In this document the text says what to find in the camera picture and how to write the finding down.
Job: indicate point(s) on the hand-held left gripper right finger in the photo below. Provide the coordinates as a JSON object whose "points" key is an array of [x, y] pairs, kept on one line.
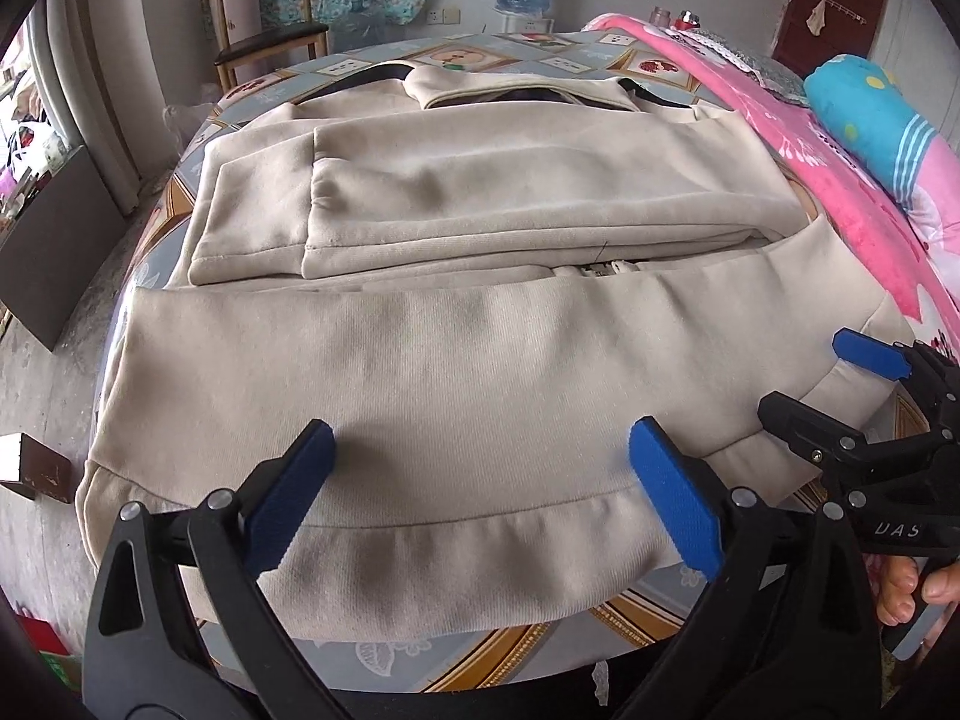
{"points": [[675, 499]]}

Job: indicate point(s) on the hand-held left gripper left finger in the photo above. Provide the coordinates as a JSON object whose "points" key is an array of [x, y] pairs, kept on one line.
{"points": [[289, 499]]}

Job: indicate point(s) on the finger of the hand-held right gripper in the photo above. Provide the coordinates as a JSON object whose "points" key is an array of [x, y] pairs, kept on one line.
{"points": [[870, 354], [806, 424]]}

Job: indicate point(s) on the beige jacket with black stripes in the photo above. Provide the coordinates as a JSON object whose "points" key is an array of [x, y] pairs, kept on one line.
{"points": [[480, 360]]}

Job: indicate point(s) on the person's right hand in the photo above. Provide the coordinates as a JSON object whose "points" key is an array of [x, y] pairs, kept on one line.
{"points": [[896, 589]]}

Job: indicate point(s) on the pink printed blanket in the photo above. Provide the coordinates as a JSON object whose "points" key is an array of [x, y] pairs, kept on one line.
{"points": [[825, 187]]}

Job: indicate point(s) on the patterned plastic tablecloth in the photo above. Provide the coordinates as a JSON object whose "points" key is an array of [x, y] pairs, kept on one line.
{"points": [[487, 656]]}

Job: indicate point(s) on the brown cardboard box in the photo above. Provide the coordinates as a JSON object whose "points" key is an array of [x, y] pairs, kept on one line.
{"points": [[45, 469]]}

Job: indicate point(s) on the blue dotted pillow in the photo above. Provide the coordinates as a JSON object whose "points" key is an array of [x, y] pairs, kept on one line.
{"points": [[862, 105]]}

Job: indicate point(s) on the red gift bag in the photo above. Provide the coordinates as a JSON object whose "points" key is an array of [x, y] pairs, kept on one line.
{"points": [[41, 634]]}

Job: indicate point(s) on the green packet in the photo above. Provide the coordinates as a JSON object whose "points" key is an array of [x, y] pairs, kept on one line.
{"points": [[60, 671]]}

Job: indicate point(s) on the brown door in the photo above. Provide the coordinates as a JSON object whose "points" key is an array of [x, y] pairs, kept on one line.
{"points": [[862, 45]]}

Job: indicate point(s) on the grey lace-edged cloth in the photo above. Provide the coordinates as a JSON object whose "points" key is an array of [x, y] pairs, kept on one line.
{"points": [[750, 60]]}

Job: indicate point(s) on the dark low cabinet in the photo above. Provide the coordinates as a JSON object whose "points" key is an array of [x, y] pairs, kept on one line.
{"points": [[52, 255]]}

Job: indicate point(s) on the door hook rack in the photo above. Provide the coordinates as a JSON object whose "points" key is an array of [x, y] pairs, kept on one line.
{"points": [[832, 1]]}

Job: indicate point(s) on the red lighter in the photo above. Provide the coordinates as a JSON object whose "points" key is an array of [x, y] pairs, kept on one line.
{"points": [[688, 19]]}

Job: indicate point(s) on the clear plastic bag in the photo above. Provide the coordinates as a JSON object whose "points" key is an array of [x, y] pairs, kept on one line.
{"points": [[187, 120]]}

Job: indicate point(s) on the small glass jar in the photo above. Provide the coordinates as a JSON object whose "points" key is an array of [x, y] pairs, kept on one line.
{"points": [[661, 16]]}

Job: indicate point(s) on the white plastic bag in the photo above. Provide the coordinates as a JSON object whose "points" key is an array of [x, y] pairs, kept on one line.
{"points": [[26, 142]]}

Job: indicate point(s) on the grey curtain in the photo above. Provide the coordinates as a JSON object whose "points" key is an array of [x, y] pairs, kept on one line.
{"points": [[105, 90]]}

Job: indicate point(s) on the wooden chair with dark seat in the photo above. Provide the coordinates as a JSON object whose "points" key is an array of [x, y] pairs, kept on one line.
{"points": [[270, 41]]}

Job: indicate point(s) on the white water dispenser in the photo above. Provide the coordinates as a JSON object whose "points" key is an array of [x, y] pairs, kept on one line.
{"points": [[525, 22]]}

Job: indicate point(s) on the white wall socket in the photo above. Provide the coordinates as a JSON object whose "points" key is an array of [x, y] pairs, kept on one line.
{"points": [[442, 15]]}

